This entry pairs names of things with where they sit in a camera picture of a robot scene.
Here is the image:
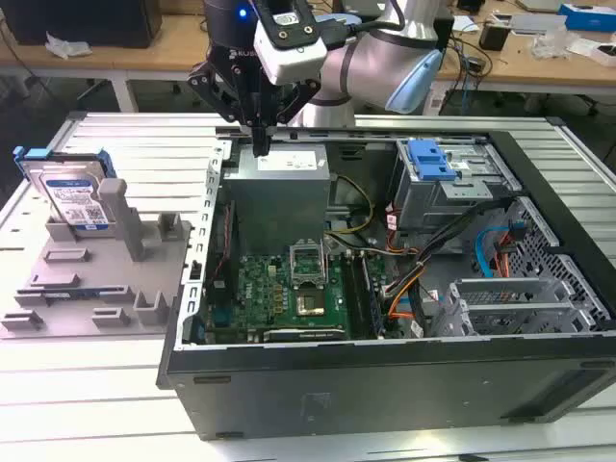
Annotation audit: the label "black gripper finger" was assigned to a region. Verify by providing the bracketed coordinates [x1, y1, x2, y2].
[262, 79, 322, 158]
[187, 61, 265, 159]

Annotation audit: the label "hard disk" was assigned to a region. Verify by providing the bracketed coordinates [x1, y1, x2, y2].
[12, 146, 116, 232]

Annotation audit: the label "blue data wire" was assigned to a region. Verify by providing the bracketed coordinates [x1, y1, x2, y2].
[475, 218, 526, 279]

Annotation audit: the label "orange power wire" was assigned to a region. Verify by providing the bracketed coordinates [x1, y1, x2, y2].
[489, 230, 517, 279]

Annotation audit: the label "grey metal disk bay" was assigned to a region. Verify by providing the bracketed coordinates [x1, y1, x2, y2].
[427, 277, 607, 338]

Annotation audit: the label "wooden desk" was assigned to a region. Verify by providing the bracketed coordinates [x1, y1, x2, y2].
[0, 0, 616, 115]

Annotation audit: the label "grey power supply unit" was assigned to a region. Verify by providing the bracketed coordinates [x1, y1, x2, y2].
[221, 143, 333, 244]

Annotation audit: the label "large black box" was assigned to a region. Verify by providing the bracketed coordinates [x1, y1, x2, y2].
[2, 0, 164, 49]

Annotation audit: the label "crumpled white plastic bag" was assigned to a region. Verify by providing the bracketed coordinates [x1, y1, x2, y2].
[45, 31, 92, 62]

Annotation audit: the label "blue plastic drive latch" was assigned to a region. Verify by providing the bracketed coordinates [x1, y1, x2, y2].
[406, 139, 456, 183]

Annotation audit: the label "black case fan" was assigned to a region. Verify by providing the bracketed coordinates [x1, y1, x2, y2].
[207, 199, 242, 309]

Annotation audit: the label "metal socket cover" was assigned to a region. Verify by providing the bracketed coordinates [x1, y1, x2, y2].
[288, 239, 331, 290]

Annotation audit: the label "grey optical drive cage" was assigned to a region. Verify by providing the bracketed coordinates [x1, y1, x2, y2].
[389, 139, 524, 232]

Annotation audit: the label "white paper sheet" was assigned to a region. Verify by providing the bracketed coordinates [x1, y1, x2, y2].
[451, 13, 482, 33]

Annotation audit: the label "thin metal locking lever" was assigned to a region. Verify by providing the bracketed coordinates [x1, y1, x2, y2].
[322, 240, 334, 288]

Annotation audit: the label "green motherboard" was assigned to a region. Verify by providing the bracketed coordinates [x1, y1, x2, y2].
[204, 252, 400, 344]

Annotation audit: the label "black RAM slot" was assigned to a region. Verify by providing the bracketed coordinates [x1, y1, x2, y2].
[342, 252, 372, 340]

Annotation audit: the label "CPU socket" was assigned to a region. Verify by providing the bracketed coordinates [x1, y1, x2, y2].
[294, 283, 328, 319]

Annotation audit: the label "installed RAM stick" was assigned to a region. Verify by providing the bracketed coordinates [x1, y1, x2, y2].
[358, 252, 389, 337]

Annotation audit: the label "silver flat device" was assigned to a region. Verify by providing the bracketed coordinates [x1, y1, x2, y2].
[509, 13, 562, 36]

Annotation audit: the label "grey parts rack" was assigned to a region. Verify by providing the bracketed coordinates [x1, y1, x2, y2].
[0, 177, 196, 341]

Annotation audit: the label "black graphics card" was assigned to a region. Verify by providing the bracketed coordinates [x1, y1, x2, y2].
[262, 328, 347, 344]

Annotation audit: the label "clear plastic bags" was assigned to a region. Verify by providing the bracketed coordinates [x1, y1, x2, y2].
[528, 28, 578, 59]

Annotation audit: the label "white box with phone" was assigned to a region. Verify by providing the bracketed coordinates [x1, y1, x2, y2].
[567, 38, 616, 66]

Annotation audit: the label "blue cardboard box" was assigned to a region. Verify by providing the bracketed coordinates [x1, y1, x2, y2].
[557, 3, 616, 33]

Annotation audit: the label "black PC case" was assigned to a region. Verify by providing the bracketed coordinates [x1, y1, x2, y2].
[156, 125, 616, 442]

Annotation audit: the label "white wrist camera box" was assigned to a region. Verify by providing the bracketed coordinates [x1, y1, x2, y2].
[253, 12, 328, 87]

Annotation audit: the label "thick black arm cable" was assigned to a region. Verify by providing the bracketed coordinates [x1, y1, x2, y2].
[315, 0, 405, 49]

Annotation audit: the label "yellow power wires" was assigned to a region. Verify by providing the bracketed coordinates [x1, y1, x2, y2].
[326, 175, 376, 237]

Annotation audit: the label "black cable bundle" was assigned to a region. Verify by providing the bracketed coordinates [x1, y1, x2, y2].
[382, 199, 514, 302]

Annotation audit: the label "orange wire loop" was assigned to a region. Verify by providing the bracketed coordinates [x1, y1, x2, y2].
[387, 288, 418, 321]

